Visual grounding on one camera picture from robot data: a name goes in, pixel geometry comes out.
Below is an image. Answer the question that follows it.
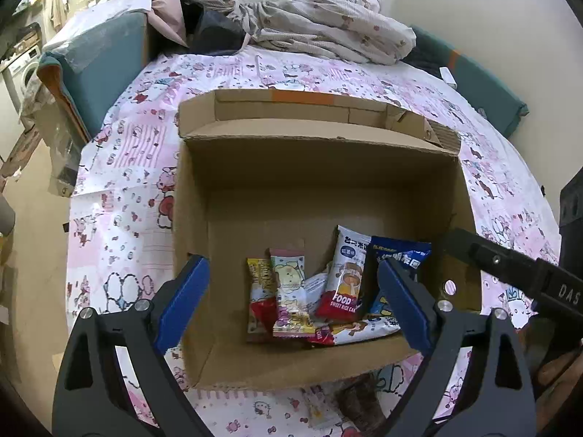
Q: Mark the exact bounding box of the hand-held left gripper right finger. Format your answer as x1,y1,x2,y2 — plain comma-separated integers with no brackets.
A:
377,259,538,437

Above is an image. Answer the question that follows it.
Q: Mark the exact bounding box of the dark navy cloth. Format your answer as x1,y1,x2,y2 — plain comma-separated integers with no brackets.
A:
187,2,249,55

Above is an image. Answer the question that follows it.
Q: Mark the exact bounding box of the brown cardboard box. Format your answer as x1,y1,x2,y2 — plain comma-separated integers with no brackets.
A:
172,88,484,391

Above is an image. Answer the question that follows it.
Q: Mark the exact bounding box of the pink cloth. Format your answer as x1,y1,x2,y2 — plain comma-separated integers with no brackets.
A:
150,0,190,49

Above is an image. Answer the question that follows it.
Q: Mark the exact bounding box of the white red rice cake packet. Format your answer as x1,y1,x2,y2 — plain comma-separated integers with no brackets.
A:
315,225,372,320

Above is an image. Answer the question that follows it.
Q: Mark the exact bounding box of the crumpled beige printed quilt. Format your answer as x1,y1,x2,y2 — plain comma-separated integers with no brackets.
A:
189,0,417,66

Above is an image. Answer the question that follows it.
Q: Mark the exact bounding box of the teal padded headboard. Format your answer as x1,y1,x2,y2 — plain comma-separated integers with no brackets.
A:
410,25,529,138

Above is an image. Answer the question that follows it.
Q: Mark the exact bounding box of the white red snack packet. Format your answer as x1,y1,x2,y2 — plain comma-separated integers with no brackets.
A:
307,316,404,347

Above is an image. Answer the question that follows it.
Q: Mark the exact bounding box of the white washing machine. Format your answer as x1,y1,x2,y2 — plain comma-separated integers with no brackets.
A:
6,46,44,106

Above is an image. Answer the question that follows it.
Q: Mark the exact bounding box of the pink printed bed sheet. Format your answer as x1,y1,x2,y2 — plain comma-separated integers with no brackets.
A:
66,52,564,437

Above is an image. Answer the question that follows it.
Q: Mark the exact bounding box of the yellow red snack packet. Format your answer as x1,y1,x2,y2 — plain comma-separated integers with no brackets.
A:
247,257,279,343

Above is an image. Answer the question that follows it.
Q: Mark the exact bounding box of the teal padded bench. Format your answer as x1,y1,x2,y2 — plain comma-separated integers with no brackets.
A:
36,13,154,143

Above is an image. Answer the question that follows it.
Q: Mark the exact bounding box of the plain white snack packet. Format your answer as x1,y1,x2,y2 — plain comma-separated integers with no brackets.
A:
302,261,336,316

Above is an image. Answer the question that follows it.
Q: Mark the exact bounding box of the pink green cartoon snack packet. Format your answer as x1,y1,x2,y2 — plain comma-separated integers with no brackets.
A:
268,248,318,339

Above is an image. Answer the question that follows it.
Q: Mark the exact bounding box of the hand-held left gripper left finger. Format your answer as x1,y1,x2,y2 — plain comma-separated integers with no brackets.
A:
52,255,211,437

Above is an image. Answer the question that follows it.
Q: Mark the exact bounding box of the brown snack packet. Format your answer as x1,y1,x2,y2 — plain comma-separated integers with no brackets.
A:
339,373,389,437

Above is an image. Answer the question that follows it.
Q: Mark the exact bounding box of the white plastic sheet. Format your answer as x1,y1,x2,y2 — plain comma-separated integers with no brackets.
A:
43,0,154,55

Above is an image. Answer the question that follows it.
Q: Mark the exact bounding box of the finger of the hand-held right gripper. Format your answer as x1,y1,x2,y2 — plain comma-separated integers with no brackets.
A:
433,228,545,293

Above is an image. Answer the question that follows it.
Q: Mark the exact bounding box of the clear plastic bag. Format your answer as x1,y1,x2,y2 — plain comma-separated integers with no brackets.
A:
20,68,88,197

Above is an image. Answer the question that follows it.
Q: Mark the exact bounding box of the blue yellow snack packet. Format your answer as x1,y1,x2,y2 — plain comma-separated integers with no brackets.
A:
364,235,433,318

